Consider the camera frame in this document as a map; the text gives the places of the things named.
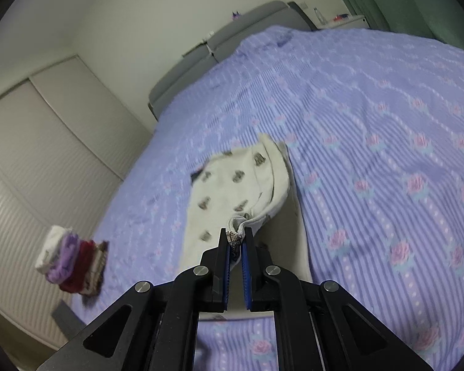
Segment white bear-print polo shirt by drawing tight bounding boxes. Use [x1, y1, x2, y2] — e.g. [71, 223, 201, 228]
[179, 133, 312, 281]

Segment brown patterned folded garment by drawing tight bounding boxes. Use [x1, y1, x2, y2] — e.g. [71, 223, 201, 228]
[79, 241, 109, 297]

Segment purple folded garment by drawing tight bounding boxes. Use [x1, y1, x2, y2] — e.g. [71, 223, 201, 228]
[46, 232, 81, 285]

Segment white folded garment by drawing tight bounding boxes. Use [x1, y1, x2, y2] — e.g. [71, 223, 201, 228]
[35, 225, 73, 275]

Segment purple floral bed cover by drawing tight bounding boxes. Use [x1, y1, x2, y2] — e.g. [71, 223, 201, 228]
[72, 27, 464, 370]

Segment white louvred wardrobe doors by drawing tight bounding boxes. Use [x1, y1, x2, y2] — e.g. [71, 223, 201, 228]
[0, 57, 152, 349]

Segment papers on headboard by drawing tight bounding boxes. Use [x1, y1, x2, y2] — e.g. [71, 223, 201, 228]
[182, 31, 214, 57]

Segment grey padded headboard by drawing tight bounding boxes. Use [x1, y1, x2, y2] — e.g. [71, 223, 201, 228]
[148, 0, 318, 118]

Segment clear plastic bottle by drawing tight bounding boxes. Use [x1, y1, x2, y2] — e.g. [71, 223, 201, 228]
[313, 7, 327, 25]

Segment white bedside table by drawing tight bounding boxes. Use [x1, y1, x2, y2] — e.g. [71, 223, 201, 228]
[318, 15, 370, 29]

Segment red item on nightstand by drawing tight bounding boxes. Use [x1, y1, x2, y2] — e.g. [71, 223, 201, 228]
[333, 14, 350, 22]

